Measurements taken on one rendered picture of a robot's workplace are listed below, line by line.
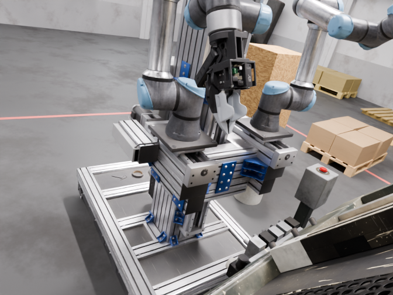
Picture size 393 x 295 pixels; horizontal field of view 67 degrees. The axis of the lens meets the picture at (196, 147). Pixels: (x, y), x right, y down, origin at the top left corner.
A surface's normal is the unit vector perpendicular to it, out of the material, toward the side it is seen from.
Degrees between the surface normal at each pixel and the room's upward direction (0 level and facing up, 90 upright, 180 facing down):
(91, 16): 90
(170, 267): 0
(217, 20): 77
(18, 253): 0
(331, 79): 90
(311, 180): 90
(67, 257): 0
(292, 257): 90
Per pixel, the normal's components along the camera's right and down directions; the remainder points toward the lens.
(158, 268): 0.18, -0.87
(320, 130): -0.76, 0.16
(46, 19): 0.53, 0.47
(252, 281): 0.50, -0.48
